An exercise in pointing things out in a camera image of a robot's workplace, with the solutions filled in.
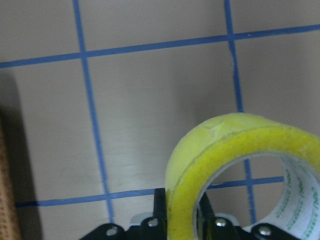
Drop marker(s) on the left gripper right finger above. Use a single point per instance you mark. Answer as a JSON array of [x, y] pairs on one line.
[[212, 227]]

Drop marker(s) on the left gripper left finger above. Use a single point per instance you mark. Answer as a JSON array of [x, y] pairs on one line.
[[155, 227]]

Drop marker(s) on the brown wicker basket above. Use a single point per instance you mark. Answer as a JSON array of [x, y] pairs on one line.
[[9, 222]]

